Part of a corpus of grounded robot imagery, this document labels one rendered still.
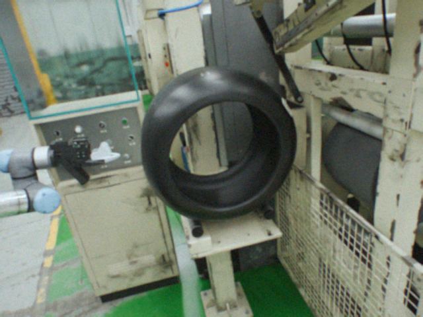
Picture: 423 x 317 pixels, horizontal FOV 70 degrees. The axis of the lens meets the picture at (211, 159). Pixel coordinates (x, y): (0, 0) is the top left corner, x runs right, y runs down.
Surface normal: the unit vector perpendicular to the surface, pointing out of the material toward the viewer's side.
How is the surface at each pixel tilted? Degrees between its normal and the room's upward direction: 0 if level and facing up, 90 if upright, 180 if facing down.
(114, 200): 90
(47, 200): 90
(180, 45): 90
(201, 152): 90
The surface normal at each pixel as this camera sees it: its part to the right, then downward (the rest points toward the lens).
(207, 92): 0.16, 0.20
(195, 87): -0.15, -0.36
